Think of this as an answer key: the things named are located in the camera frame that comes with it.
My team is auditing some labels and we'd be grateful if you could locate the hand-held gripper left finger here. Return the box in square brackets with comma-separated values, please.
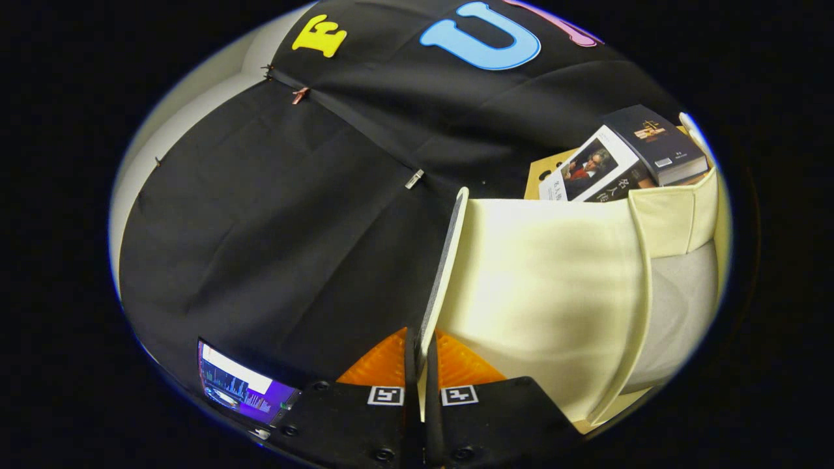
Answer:
[266, 327, 421, 469]

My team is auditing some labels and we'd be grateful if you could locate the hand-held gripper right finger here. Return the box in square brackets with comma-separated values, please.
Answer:
[424, 329, 582, 469]

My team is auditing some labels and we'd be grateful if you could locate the grey fabric storage box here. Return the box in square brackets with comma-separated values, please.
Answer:
[415, 112, 734, 427]

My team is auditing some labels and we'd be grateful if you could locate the computer monitor screen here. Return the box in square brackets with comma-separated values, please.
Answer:
[197, 340, 300, 427]

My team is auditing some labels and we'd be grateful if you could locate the portrait cover book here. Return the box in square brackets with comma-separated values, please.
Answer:
[539, 125, 655, 203]

